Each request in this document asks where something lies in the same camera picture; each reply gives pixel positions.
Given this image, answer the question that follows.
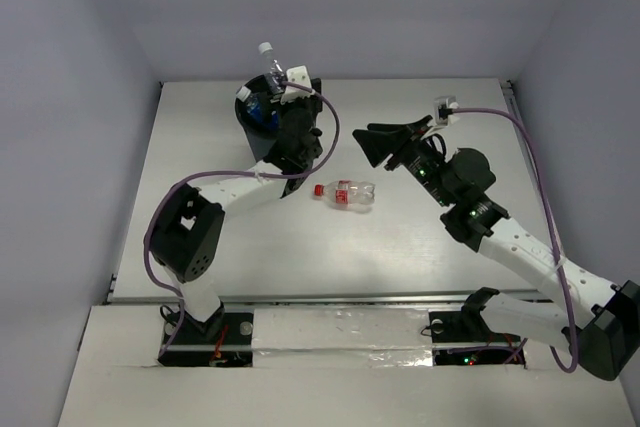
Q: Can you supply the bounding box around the clear unlabelled plastic bottle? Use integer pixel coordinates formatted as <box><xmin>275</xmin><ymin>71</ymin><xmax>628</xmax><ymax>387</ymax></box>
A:
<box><xmin>258</xmin><ymin>42</ymin><xmax>287</xmax><ymax>95</ymax></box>

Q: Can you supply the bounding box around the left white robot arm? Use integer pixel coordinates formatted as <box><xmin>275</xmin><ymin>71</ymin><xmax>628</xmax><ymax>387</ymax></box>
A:
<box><xmin>143</xmin><ymin>75</ymin><xmax>331</xmax><ymax>342</ymax></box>

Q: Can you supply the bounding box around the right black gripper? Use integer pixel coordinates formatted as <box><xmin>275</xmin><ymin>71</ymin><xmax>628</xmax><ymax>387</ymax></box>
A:
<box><xmin>354</xmin><ymin>114</ymin><xmax>455</xmax><ymax>207</ymax></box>

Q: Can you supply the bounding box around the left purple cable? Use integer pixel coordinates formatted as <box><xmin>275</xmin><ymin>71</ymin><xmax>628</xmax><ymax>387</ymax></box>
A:
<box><xmin>143</xmin><ymin>79</ymin><xmax>341</xmax><ymax>348</ymax></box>

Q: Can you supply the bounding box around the metal rail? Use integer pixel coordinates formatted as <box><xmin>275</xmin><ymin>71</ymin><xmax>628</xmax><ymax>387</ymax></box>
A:
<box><xmin>102</xmin><ymin>289</ymin><xmax>576</xmax><ymax>307</ymax></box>
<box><xmin>501</xmin><ymin>79</ymin><xmax>576</xmax><ymax>288</ymax></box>

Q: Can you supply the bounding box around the black plastic waste bin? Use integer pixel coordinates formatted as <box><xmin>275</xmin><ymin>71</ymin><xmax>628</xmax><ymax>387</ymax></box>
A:
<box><xmin>235</xmin><ymin>75</ymin><xmax>302</xmax><ymax>175</ymax></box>

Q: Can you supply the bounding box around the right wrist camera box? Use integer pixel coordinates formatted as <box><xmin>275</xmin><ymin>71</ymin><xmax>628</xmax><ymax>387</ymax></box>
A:
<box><xmin>434</xmin><ymin>96</ymin><xmax>459</xmax><ymax>130</ymax></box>

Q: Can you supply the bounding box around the red label clear bottle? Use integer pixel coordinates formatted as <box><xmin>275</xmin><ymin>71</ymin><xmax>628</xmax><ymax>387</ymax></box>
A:
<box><xmin>313</xmin><ymin>180</ymin><xmax>376</xmax><ymax>211</ymax></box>

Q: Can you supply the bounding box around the blue label water bottle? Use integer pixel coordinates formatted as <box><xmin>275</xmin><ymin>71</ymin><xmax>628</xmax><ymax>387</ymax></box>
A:
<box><xmin>236</xmin><ymin>86</ymin><xmax>279</xmax><ymax>131</ymax></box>

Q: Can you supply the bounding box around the metal rail right side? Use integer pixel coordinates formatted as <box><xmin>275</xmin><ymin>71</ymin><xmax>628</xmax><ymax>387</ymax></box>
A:
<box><xmin>501</xmin><ymin>79</ymin><xmax>576</xmax><ymax>288</ymax></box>

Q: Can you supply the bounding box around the purple cable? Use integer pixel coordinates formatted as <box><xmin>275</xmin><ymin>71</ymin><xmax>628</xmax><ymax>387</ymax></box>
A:
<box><xmin>452</xmin><ymin>105</ymin><xmax>581</xmax><ymax>374</ymax></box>
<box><xmin>143</xmin><ymin>79</ymin><xmax>341</xmax><ymax>348</ymax></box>

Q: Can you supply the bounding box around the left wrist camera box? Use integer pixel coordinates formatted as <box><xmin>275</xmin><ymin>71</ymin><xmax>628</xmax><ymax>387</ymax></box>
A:
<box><xmin>280</xmin><ymin>65</ymin><xmax>314</xmax><ymax>105</ymax></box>

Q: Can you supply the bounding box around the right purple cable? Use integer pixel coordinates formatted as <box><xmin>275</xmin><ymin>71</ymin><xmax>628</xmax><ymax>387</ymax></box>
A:
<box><xmin>452</xmin><ymin>105</ymin><xmax>581</xmax><ymax>374</ymax></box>

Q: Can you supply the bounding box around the metal rail front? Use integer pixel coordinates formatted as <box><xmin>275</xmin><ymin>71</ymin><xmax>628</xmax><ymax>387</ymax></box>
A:
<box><xmin>102</xmin><ymin>289</ymin><xmax>576</xmax><ymax>307</ymax></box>

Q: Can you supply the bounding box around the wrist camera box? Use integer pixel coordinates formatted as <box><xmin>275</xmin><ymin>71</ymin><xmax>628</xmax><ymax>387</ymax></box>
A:
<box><xmin>434</xmin><ymin>96</ymin><xmax>459</xmax><ymax>130</ymax></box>
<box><xmin>280</xmin><ymin>65</ymin><xmax>314</xmax><ymax>105</ymax></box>

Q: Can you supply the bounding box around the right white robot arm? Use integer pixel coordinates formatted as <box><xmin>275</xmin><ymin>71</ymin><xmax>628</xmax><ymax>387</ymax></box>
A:
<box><xmin>353</xmin><ymin>116</ymin><xmax>639</xmax><ymax>381</ymax></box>

